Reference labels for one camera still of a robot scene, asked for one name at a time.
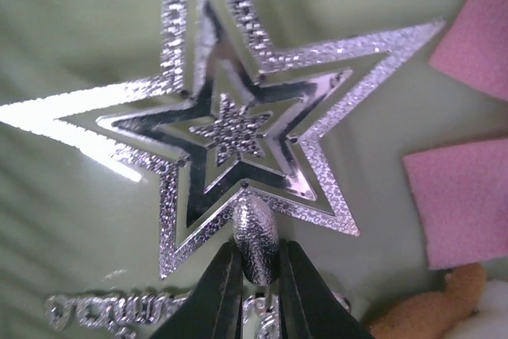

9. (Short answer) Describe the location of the brown white plush ornament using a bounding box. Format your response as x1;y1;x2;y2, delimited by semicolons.
367;263;507;338

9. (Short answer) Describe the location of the silver merry christmas sign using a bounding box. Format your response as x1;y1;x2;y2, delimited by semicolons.
44;289;354;339

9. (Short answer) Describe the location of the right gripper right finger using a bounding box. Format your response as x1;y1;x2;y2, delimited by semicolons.
279;240;372;339

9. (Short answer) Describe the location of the green plastic basket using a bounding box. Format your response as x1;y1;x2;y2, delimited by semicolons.
1;0;507;338

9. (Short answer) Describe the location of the pink star ornament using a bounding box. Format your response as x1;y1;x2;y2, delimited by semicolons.
403;0;507;270

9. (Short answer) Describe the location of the silver star tree topper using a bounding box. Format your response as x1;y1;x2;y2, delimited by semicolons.
1;0;445;279

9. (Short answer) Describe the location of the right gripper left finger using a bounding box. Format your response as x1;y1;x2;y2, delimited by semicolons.
151;241;243;339

